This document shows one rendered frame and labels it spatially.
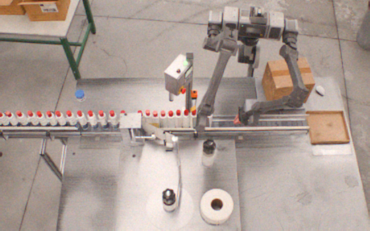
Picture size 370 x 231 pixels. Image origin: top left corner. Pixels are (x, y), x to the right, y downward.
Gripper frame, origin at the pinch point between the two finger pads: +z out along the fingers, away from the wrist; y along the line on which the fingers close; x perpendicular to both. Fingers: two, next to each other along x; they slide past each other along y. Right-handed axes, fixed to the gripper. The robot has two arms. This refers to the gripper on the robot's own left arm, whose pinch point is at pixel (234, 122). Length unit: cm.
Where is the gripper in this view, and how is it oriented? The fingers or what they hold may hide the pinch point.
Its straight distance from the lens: 276.0
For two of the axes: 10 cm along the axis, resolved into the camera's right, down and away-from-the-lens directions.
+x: 7.7, 3.3, 5.4
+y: 0.0, 8.6, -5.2
